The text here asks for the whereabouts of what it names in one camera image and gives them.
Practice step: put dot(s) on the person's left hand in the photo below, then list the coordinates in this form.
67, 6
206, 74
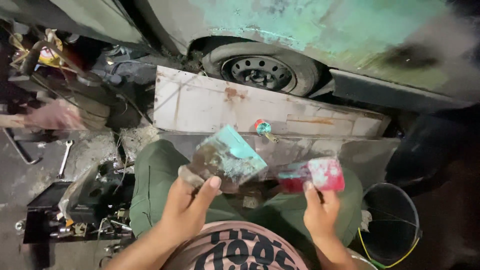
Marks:
185, 212

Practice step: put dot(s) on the person's right hand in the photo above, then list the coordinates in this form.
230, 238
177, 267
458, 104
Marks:
321, 217

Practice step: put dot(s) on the red plastic putty spreader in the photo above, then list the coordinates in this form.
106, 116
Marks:
313, 176

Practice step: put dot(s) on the putty-smeared metal mixing board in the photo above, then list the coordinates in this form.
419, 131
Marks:
225, 159

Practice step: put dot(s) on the person's green trousers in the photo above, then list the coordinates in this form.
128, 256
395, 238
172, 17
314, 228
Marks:
161, 187

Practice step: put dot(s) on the white rag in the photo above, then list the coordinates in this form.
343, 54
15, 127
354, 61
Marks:
365, 220

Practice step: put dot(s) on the person's pink printed shirt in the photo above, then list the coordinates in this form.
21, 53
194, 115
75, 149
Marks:
232, 247

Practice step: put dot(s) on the black toolbox with tools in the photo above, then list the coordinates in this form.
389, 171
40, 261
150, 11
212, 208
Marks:
78, 210

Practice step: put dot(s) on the rusty white metal panel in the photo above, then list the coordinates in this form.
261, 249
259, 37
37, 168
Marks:
210, 103

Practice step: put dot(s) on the silver open-end wrench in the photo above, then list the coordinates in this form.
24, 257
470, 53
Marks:
64, 159

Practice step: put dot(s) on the car wheel with steel rim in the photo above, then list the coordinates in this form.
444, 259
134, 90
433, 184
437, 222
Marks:
262, 69

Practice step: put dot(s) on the bent metal rod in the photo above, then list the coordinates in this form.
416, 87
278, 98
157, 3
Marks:
20, 150

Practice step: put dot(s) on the grey car with green putty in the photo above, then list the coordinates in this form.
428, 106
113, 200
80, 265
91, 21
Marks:
337, 33

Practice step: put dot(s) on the heap of workshop clutter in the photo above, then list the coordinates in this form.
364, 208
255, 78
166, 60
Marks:
56, 75

